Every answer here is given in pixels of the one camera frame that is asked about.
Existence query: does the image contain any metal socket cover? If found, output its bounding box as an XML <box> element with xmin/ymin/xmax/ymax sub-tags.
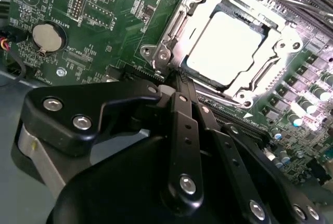
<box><xmin>153</xmin><ymin>0</ymin><xmax>304</xmax><ymax>105</ymax></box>

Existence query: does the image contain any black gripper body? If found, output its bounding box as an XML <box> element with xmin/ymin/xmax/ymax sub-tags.
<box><xmin>45</xmin><ymin>132</ymin><xmax>245</xmax><ymax>224</ymax></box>

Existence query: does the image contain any silver CPU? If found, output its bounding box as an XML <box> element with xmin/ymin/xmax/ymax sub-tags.
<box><xmin>182</xmin><ymin>2</ymin><xmax>280</xmax><ymax>91</ymax></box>

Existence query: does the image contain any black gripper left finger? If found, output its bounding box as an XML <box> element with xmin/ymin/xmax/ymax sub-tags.
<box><xmin>23</xmin><ymin>73</ymin><xmax>206</xmax><ymax>211</ymax></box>

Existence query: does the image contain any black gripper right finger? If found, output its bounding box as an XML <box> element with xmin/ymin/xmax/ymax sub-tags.
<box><xmin>186</xmin><ymin>74</ymin><xmax>328</xmax><ymax>224</ymax></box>

